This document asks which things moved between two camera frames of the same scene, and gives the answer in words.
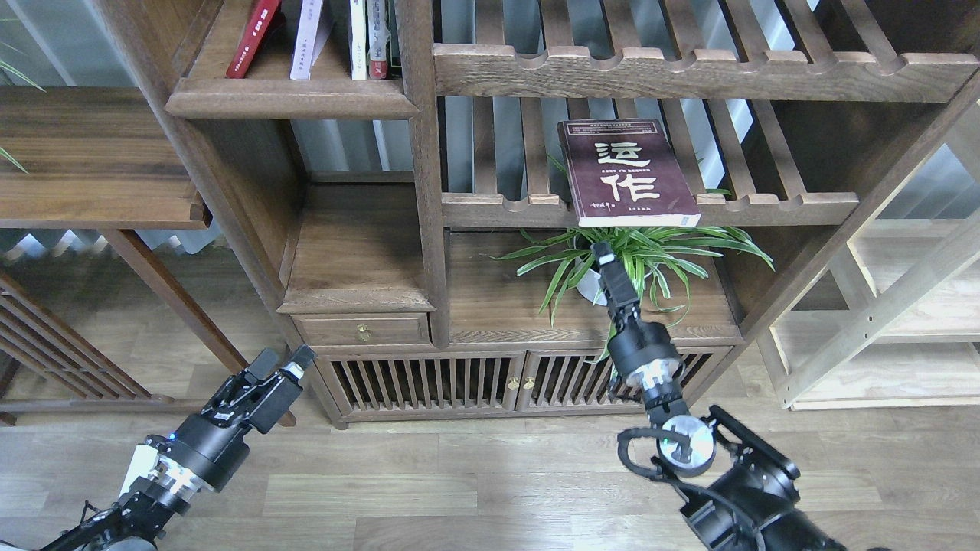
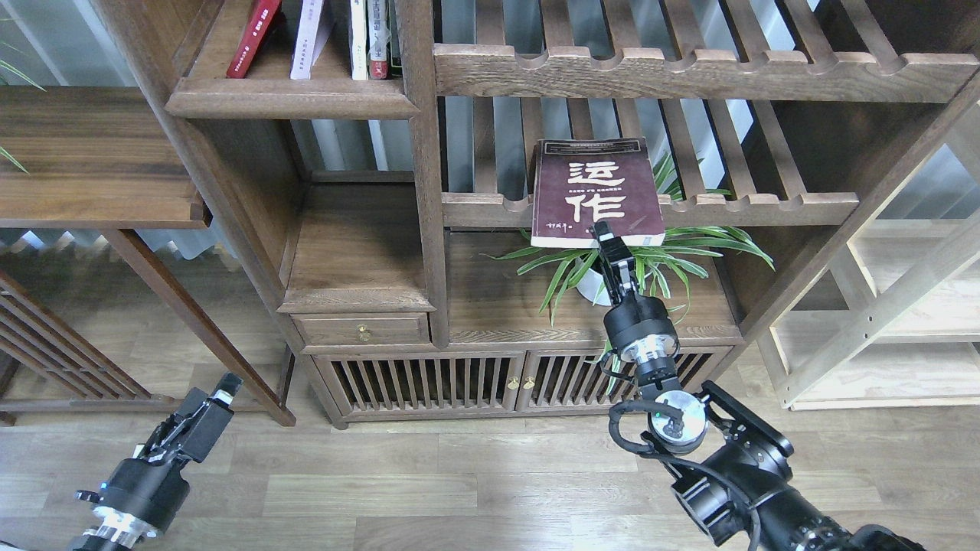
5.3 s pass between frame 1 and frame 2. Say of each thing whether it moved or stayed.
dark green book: stayed
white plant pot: stayed
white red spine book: stayed
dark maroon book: moved
